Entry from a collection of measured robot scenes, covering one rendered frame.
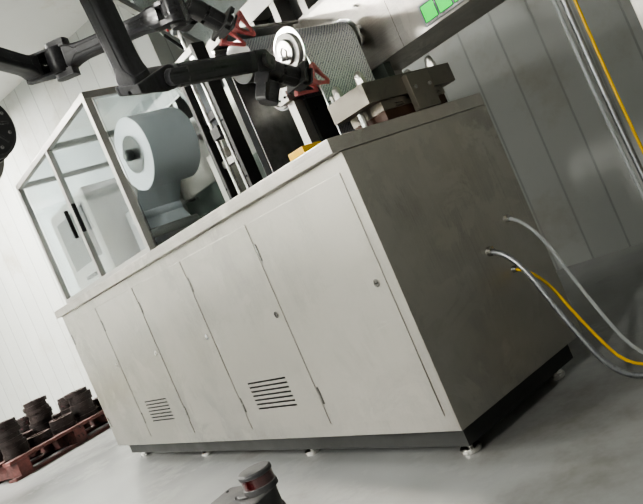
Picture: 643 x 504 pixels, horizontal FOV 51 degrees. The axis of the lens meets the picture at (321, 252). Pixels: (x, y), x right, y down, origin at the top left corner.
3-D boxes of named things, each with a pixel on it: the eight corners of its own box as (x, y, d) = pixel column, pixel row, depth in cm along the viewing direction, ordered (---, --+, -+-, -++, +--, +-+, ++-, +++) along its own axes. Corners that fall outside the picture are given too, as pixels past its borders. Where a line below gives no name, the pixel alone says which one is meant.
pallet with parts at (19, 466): (143, 408, 558) (122, 360, 557) (14, 483, 461) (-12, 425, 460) (88, 425, 605) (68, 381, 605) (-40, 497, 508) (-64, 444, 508)
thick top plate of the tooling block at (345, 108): (335, 125, 199) (326, 106, 199) (420, 101, 224) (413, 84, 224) (369, 103, 187) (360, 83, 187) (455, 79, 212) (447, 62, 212)
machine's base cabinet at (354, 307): (124, 463, 366) (60, 317, 365) (221, 408, 406) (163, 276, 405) (476, 469, 169) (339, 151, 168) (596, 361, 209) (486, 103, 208)
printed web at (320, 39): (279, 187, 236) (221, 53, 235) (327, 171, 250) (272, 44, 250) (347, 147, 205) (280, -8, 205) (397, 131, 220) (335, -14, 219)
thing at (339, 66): (330, 113, 205) (306, 56, 205) (382, 99, 220) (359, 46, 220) (331, 112, 205) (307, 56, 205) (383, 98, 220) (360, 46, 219)
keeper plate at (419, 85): (415, 112, 197) (400, 77, 197) (436, 105, 203) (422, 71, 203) (421, 108, 195) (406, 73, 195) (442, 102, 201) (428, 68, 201)
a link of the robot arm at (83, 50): (52, 81, 196) (39, 44, 195) (64, 83, 201) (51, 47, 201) (183, 24, 185) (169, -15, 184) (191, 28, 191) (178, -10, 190)
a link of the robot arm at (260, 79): (266, 50, 184) (241, 54, 189) (262, 91, 183) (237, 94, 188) (291, 65, 194) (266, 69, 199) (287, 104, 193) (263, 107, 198)
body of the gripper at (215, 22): (232, 25, 192) (208, 12, 188) (216, 43, 200) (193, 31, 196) (236, 8, 194) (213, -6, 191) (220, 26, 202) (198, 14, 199)
